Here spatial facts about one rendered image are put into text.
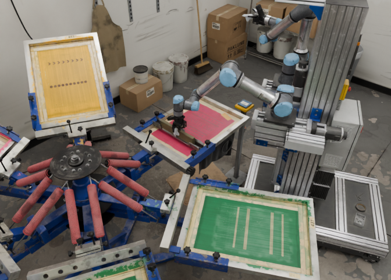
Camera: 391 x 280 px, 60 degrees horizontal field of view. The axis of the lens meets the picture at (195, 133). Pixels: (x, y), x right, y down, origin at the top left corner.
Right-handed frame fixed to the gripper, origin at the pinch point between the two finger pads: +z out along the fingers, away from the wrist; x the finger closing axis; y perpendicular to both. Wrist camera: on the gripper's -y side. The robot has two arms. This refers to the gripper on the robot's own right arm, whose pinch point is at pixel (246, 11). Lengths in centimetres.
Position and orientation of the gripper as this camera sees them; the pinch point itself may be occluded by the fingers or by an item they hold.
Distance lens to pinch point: 316.4
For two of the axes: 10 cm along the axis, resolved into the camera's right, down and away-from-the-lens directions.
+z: -7.3, -4.3, 5.3
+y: 0.8, 7.1, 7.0
